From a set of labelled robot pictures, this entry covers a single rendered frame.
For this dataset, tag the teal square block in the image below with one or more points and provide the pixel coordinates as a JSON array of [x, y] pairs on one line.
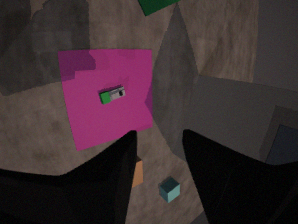
[[170, 190]]

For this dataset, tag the magenta square zone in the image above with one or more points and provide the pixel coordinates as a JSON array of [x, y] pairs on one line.
[[85, 72]]

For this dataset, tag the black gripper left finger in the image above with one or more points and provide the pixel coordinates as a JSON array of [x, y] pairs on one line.
[[96, 192]]

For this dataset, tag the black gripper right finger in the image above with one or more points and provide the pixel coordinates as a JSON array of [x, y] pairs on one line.
[[235, 189]]

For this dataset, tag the orange-brown square block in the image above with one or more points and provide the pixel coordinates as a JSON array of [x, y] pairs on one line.
[[138, 177]]

